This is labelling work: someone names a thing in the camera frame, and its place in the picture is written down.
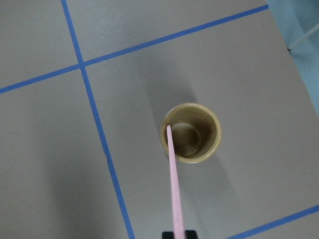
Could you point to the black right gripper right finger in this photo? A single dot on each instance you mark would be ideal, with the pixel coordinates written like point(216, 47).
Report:
point(190, 234)

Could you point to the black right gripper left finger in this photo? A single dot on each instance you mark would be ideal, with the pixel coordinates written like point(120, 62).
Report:
point(167, 235)

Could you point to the tan wooden cup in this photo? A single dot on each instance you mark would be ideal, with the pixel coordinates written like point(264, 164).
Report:
point(196, 132)

